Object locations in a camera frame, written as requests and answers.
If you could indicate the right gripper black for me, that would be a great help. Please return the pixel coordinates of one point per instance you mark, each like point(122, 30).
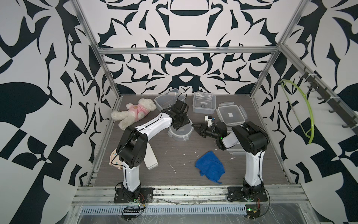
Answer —
point(202, 130)

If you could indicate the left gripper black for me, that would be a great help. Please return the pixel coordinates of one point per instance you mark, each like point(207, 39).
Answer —
point(186, 120)

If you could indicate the clear rectangular lunch box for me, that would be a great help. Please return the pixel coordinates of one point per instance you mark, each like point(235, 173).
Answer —
point(165, 100)
point(204, 103)

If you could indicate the round clear container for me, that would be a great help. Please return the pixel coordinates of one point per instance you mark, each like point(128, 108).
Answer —
point(182, 134)

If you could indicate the clear lunch box lid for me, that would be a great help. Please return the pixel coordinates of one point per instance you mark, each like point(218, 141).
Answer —
point(236, 151)
point(231, 114)

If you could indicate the blue cleaning cloth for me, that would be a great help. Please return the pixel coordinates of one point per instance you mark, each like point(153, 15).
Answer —
point(210, 166)

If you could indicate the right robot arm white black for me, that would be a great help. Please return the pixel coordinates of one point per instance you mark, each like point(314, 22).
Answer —
point(253, 140)

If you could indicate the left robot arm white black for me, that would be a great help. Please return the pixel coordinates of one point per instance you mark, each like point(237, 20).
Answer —
point(132, 147)

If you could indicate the white teddy bear pink shirt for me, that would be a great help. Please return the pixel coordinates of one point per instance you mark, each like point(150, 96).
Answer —
point(134, 113)

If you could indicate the white rectangular box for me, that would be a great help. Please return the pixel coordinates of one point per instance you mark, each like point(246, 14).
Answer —
point(150, 158)

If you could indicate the pink round alarm clock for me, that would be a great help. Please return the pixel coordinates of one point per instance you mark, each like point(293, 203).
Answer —
point(115, 161)

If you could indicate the green clothes hanger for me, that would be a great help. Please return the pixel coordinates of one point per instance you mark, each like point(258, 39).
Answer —
point(310, 132)

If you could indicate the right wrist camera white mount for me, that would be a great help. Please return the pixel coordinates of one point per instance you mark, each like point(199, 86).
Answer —
point(210, 120)

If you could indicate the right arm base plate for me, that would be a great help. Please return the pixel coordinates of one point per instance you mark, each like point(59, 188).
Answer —
point(247, 193)

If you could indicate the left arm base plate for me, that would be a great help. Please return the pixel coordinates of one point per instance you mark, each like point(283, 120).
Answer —
point(140, 195)

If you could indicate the aluminium frame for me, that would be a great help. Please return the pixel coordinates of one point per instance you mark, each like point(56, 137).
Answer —
point(234, 47)

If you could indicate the black wall hook rack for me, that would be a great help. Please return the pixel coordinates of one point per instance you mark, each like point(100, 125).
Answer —
point(327, 95)

